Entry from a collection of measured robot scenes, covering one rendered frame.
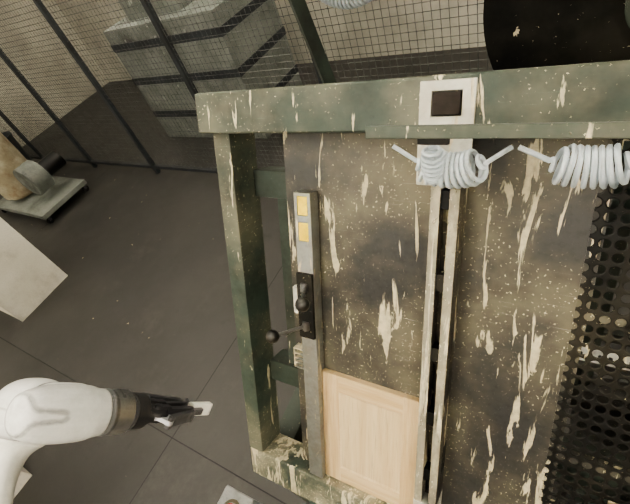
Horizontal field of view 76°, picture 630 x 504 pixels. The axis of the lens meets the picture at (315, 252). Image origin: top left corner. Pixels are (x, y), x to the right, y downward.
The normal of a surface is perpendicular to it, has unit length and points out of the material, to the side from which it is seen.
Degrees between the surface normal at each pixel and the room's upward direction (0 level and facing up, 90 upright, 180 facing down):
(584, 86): 59
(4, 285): 90
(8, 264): 90
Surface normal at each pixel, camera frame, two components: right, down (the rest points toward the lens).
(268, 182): -0.51, 0.30
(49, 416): 0.73, -0.18
